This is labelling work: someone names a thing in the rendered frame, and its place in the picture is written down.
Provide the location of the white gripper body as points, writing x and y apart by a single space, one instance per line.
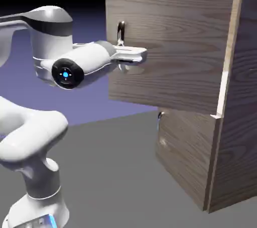
130 53

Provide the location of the large wooden cabinet door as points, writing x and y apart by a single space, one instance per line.
172 43

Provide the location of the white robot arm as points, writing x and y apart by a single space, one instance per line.
51 51

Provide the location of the small wooden cabinet door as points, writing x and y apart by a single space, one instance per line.
186 151

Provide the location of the wooden cabinet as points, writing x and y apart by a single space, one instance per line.
239 111

